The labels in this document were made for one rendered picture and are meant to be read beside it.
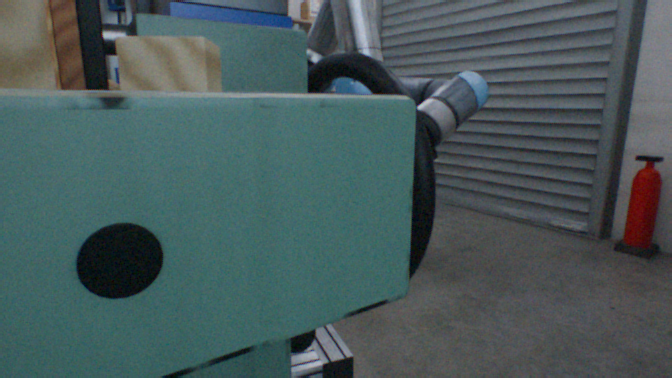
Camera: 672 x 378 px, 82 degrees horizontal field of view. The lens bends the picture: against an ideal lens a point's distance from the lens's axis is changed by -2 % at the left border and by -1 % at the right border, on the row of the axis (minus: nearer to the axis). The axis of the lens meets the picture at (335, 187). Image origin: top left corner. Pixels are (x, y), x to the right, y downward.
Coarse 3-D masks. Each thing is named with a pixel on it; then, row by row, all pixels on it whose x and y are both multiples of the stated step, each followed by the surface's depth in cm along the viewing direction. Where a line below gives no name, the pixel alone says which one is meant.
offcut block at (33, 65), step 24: (0, 0) 8; (24, 0) 9; (0, 24) 8; (24, 24) 9; (0, 48) 8; (24, 48) 9; (48, 48) 9; (0, 72) 8; (24, 72) 9; (48, 72) 9
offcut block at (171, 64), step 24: (120, 48) 20; (144, 48) 20; (168, 48) 20; (192, 48) 20; (216, 48) 23; (120, 72) 20; (144, 72) 20; (168, 72) 20; (192, 72) 20; (216, 72) 23
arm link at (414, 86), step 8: (400, 80) 72; (408, 80) 73; (416, 80) 75; (424, 80) 74; (432, 80) 73; (408, 88) 72; (416, 88) 73; (424, 88) 72; (416, 96) 73; (416, 104) 74
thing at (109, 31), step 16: (80, 0) 26; (96, 0) 27; (80, 16) 26; (96, 16) 27; (80, 32) 27; (96, 32) 27; (112, 32) 30; (96, 48) 27; (112, 48) 31; (96, 64) 27; (96, 80) 28
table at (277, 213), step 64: (0, 128) 6; (64, 128) 6; (128, 128) 7; (192, 128) 7; (256, 128) 8; (320, 128) 9; (384, 128) 10; (0, 192) 6; (64, 192) 6; (128, 192) 7; (192, 192) 8; (256, 192) 8; (320, 192) 9; (384, 192) 10; (0, 256) 6; (64, 256) 7; (128, 256) 7; (192, 256) 8; (256, 256) 9; (320, 256) 10; (384, 256) 11; (0, 320) 6; (64, 320) 7; (128, 320) 7; (192, 320) 8; (256, 320) 9; (320, 320) 10
